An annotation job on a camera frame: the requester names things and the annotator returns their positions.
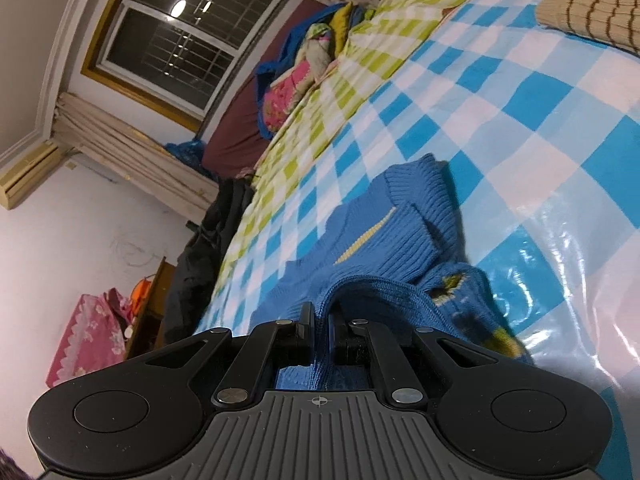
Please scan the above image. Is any barred window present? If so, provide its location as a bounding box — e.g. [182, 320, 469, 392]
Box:
[81, 0, 290, 132]

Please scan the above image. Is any blue checked bed sheet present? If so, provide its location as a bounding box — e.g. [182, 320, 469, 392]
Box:
[202, 0, 639, 479]

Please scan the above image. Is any orange item on table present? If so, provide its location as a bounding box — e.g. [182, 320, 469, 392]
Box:
[130, 278, 152, 315]

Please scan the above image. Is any beige brown-striped sweater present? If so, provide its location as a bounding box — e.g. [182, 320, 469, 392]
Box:
[535, 0, 639, 55]

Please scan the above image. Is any black clothes pile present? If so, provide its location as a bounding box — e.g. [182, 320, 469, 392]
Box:
[163, 179, 254, 344]

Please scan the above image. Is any pink floral bag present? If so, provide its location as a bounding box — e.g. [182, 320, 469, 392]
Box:
[46, 288, 134, 388]

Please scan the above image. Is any maroon bed base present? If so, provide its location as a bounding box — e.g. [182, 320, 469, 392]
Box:
[202, 0, 326, 179]

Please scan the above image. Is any wooden side table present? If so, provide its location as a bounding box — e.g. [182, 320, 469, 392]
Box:
[124, 258, 176, 360]

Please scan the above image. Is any colourful floral quilt pile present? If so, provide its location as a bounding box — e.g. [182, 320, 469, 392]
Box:
[255, 2, 367, 140]

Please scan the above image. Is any green checked bed sheet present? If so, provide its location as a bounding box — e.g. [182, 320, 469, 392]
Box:
[216, 0, 468, 288]

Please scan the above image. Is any blue plastic bag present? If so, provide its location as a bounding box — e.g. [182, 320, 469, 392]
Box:
[165, 139, 217, 181]

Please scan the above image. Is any beige left curtain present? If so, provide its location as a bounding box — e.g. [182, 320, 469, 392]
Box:
[52, 92, 218, 223]

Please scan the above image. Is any wall air conditioner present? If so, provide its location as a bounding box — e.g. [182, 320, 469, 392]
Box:
[1, 141, 66, 210]

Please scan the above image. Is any blue striped knit sweater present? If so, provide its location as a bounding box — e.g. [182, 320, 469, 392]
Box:
[250, 154, 530, 390]

